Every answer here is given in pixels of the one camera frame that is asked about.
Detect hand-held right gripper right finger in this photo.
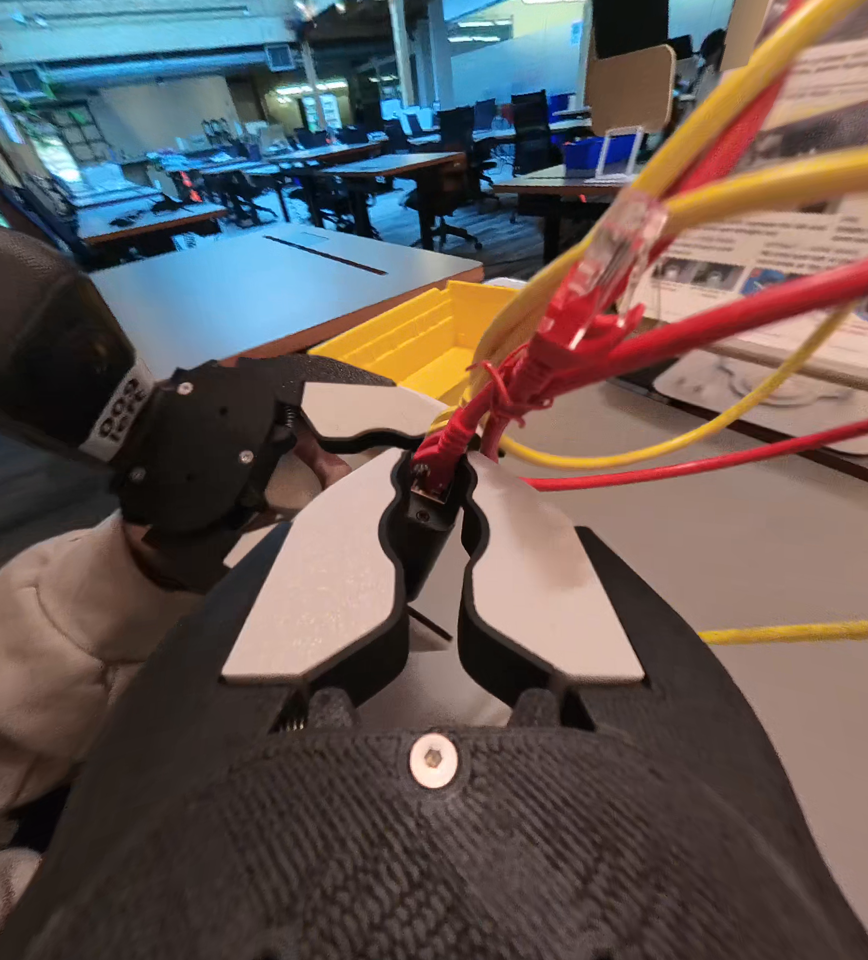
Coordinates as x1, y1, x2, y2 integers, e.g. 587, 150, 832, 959
456, 452, 646, 710

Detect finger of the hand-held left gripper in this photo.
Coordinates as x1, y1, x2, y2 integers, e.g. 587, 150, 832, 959
300, 381, 450, 456

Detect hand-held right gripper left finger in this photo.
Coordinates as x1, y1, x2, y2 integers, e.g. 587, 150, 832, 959
220, 448, 412, 705

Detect yellow plastic bin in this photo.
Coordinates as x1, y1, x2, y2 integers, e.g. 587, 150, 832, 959
306, 279, 526, 410

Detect black ethernet splitter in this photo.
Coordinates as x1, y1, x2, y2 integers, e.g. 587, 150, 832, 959
385, 459, 474, 601

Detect red ethernet cable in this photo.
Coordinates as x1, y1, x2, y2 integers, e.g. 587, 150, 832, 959
410, 0, 868, 495

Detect yellow ethernet cable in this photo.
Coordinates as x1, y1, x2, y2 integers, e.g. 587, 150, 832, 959
426, 0, 868, 646

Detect person's left forearm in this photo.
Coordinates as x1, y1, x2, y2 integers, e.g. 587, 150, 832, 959
0, 513, 206, 856

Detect grey desk with wooden edge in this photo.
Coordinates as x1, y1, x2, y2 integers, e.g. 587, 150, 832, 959
89, 221, 486, 380

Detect black office chair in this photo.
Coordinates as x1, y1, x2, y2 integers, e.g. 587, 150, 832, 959
510, 90, 558, 177
404, 105, 498, 252

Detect blue plastic bin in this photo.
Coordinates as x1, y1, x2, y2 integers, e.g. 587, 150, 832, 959
563, 135, 607, 179

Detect wooden sheet stand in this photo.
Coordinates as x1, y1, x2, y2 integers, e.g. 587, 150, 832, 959
584, 43, 677, 136

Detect black monitor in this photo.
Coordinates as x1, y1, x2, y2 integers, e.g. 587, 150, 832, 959
591, 0, 671, 61

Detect printed instruction sheet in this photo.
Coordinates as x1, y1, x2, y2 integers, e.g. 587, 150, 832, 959
629, 0, 868, 376

